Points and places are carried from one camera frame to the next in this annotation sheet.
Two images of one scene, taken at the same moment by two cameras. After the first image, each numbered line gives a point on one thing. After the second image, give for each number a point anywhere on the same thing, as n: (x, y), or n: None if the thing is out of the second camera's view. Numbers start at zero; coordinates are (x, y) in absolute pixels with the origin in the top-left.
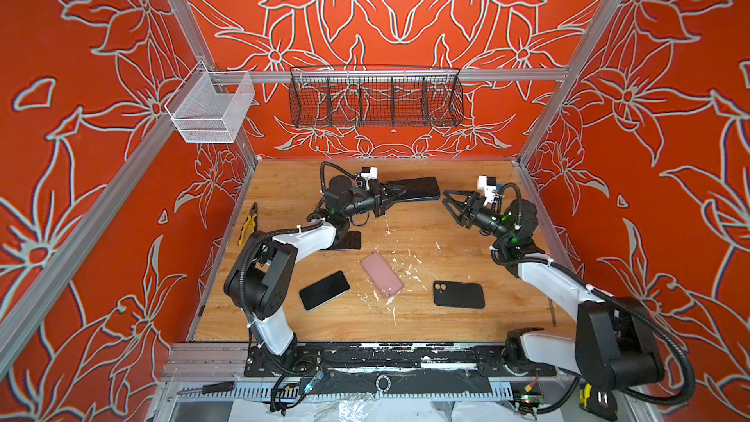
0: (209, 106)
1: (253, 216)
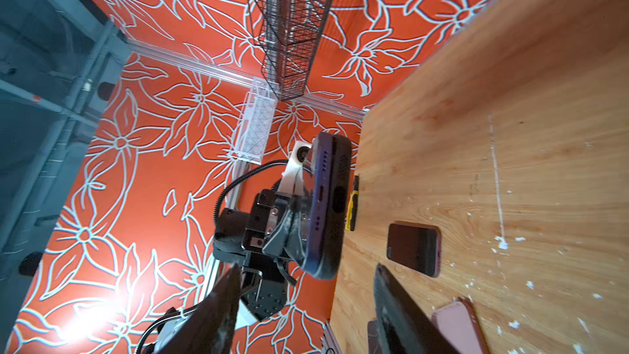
0: (253, 131)
1: (352, 211)
